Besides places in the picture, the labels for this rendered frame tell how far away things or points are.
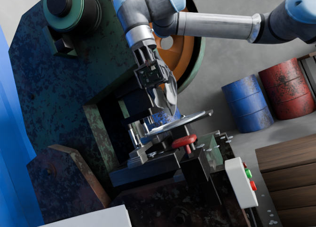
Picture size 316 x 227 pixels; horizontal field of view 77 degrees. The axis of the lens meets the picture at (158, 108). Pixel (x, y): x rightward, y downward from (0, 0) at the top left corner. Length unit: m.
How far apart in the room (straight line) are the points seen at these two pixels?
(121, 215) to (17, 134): 1.21
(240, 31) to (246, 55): 3.49
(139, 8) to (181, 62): 0.71
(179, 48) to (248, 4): 3.27
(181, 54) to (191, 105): 3.05
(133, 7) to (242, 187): 0.60
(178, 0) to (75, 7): 0.36
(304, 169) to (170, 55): 0.97
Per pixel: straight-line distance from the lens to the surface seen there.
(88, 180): 0.89
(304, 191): 1.36
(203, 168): 0.57
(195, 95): 4.23
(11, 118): 1.87
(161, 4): 0.60
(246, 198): 0.69
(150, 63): 0.51
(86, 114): 0.90
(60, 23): 0.83
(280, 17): 0.72
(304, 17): 0.66
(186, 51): 1.25
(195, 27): 0.72
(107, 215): 0.88
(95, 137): 0.89
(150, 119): 0.94
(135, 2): 0.60
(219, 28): 0.74
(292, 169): 1.30
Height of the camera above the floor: 0.85
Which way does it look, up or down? 2 degrees up
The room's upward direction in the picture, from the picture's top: 22 degrees counter-clockwise
